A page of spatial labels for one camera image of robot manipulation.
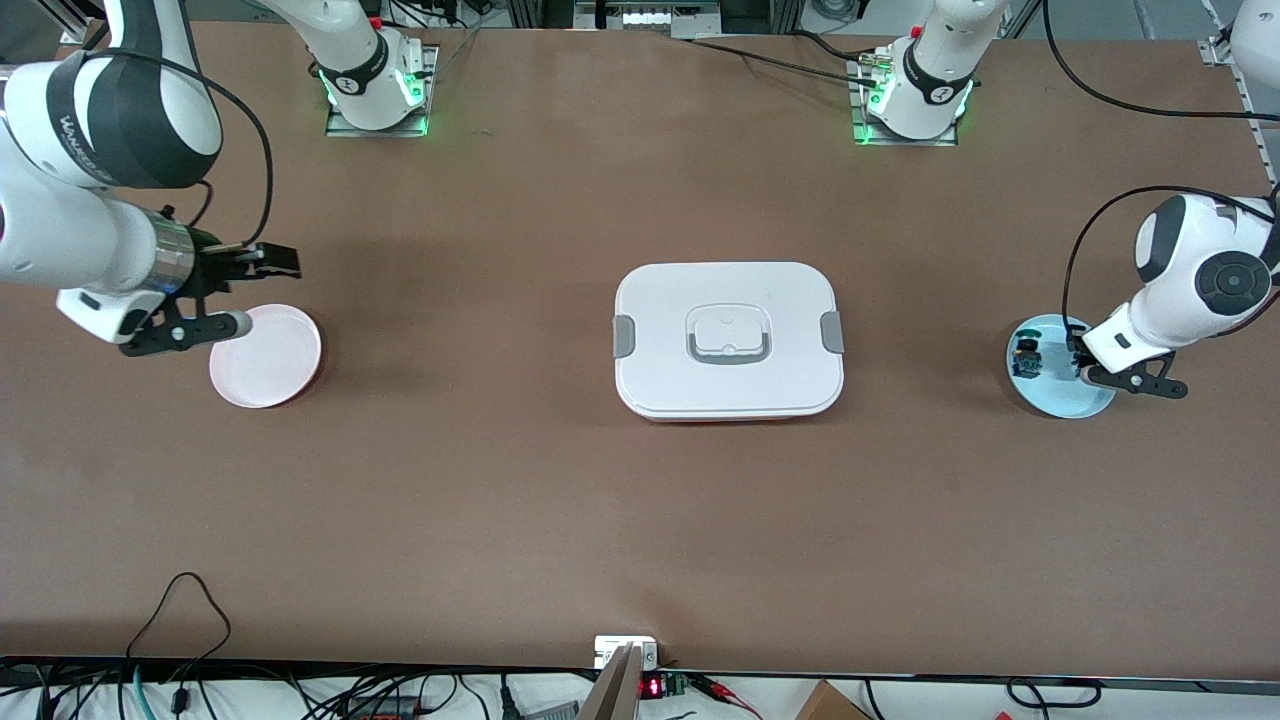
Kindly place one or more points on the red black clip leads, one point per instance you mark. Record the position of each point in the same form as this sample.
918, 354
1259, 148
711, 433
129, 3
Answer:
725, 690

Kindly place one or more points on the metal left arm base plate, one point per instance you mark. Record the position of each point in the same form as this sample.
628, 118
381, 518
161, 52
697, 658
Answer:
905, 142

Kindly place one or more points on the white lunch box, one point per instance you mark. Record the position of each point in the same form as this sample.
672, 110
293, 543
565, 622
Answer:
660, 380

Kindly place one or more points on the light blue round plate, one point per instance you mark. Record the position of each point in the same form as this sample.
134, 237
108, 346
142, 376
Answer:
1050, 395

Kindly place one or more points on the pink round plate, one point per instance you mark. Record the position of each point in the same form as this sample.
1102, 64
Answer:
270, 370

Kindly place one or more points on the white power strip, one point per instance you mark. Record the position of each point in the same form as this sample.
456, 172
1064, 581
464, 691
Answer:
650, 18

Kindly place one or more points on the small black green part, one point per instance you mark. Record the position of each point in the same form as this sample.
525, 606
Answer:
1026, 362

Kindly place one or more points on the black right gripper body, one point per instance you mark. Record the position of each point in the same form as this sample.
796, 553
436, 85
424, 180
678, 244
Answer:
209, 265

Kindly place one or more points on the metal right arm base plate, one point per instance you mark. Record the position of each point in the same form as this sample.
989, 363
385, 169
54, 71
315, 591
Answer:
345, 130

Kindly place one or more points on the brown cardboard box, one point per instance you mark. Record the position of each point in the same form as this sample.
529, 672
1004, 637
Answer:
825, 705

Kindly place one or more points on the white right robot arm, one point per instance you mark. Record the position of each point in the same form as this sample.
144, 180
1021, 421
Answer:
60, 230

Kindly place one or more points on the red digit display board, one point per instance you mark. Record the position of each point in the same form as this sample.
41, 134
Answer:
652, 688

